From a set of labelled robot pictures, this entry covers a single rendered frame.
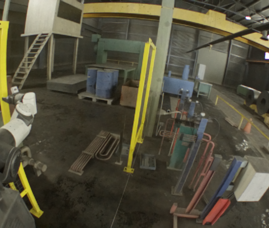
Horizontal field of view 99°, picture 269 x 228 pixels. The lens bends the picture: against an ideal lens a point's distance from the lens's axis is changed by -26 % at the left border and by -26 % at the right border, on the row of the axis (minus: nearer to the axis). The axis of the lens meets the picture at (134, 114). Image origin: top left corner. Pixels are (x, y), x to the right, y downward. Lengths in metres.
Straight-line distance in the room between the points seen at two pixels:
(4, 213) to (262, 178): 1.66
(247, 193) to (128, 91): 4.13
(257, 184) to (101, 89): 4.79
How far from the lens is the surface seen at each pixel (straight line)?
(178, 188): 2.24
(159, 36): 3.08
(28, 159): 2.34
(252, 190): 1.70
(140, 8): 13.96
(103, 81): 5.12
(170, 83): 7.51
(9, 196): 0.32
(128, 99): 4.84
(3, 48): 1.19
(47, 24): 9.31
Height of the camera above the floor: 1.64
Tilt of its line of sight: 21 degrees down
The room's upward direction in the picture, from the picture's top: 8 degrees clockwise
